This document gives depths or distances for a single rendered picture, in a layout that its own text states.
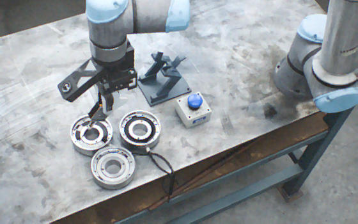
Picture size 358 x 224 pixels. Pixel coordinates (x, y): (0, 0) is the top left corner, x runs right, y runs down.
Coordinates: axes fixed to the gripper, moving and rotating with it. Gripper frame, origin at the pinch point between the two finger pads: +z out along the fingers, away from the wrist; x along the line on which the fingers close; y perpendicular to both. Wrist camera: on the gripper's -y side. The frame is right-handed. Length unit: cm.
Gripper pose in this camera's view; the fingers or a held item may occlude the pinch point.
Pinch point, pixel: (103, 108)
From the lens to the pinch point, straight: 118.2
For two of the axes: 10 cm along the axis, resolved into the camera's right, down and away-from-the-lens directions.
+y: 8.8, -3.4, 3.3
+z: -0.8, 5.7, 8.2
